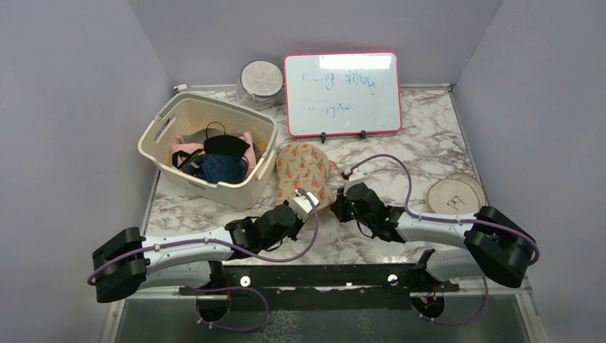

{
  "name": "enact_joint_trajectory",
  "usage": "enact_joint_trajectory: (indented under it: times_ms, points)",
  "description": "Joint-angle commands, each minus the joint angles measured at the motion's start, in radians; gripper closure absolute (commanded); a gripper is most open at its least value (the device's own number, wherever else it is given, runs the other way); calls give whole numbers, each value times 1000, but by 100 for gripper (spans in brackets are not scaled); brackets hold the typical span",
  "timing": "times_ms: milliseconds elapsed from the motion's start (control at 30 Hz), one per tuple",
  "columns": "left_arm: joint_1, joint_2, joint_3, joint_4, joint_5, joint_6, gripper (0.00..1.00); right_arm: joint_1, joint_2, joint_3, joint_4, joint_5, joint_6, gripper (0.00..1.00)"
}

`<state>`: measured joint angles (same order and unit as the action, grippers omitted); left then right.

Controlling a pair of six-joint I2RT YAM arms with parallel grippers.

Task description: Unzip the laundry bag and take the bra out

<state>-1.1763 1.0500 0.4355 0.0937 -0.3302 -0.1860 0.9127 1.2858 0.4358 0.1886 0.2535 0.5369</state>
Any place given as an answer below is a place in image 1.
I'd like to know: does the floral mesh laundry bag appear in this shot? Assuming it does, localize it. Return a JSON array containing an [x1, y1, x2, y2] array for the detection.
[[276, 143, 337, 209]]

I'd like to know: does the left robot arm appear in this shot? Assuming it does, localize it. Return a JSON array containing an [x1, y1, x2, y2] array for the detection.
[[86, 202, 318, 303]]

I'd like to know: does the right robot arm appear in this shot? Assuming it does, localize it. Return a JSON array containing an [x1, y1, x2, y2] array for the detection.
[[330, 183, 538, 291]]

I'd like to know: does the black bra in basket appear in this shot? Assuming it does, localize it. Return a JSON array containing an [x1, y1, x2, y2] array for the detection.
[[203, 121, 251, 158]]

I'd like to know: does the cream plastic laundry basket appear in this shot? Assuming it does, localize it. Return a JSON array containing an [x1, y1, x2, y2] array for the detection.
[[138, 92, 277, 209]]

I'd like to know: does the blue lace garment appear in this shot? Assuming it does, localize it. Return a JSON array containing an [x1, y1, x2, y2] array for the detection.
[[187, 154, 248, 184]]

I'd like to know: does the round white disc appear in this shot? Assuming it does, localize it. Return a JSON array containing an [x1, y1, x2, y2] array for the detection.
[[426, 173, 487, 214]]

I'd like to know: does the pink framed whiteboard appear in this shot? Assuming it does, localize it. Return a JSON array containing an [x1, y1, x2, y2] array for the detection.
[[284, 51, 403, 139]]

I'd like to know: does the pink garment in basket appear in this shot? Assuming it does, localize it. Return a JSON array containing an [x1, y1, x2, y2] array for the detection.
[[172, 131, 262, 172]]

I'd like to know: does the white round mesh container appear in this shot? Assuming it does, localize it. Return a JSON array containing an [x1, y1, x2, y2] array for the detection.
[[236, 60, 284, 111]]

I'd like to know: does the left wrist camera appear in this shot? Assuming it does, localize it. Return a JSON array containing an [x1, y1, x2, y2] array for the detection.
[[289, 189, 319, 222]]

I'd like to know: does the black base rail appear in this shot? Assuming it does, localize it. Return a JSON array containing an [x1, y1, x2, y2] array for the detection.
[[113, 263, 531, 323]]

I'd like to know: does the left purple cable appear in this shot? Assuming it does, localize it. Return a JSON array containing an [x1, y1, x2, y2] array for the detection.
[[86, 189, 320, 333]]

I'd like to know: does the purple cable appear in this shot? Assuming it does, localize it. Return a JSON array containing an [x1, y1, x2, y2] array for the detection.
[[347, 154, 541, 329], [86, 189, 320, 333]]

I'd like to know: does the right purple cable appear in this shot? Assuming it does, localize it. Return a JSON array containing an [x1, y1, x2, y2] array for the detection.
[[347, 154, 541, 329]]

